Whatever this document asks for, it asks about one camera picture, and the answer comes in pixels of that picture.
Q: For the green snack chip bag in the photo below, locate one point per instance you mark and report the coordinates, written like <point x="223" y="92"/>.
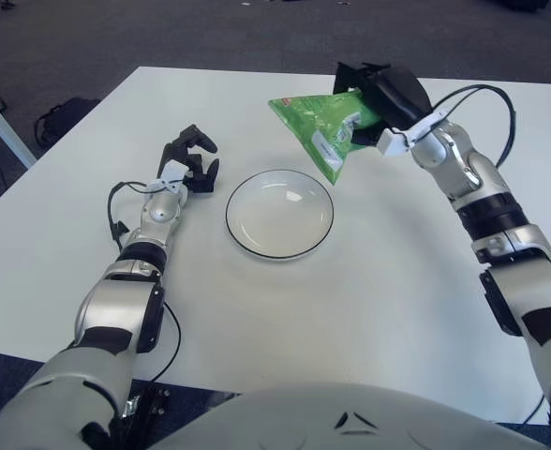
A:
<point x="322" y="122"/>

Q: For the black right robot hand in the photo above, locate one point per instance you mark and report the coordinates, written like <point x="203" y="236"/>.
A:
<point x="397" y="98"/>

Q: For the black chair caster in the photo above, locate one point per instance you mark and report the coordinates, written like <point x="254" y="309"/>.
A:
<point x="6" y="4"/>

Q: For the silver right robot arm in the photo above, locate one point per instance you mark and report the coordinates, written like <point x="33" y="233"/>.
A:
<point x="514" y="281"/>

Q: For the white robot torso shell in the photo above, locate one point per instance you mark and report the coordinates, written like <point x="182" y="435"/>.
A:
<point x="280" y="422"/>

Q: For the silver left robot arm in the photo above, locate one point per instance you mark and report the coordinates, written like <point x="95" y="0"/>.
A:
<point x="116" y="309"/>

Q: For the black backpack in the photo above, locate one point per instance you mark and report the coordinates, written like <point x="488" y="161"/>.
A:
<point x="64" y="117"/>

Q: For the white plate with black rim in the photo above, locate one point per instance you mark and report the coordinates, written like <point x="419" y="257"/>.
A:
<point x="275" y="220"/>

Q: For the black bolted mounting plate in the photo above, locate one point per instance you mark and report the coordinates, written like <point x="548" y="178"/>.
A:
<point x="156" y="403"/>

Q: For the white table leg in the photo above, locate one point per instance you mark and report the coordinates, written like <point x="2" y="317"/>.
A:
<point x="4" y="129"/>

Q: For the black bulky floor item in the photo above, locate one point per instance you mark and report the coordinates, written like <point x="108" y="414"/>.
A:
<point x="521" y="4"/>

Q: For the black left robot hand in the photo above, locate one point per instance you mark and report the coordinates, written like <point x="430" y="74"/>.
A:
<point x="205" y="180"/>

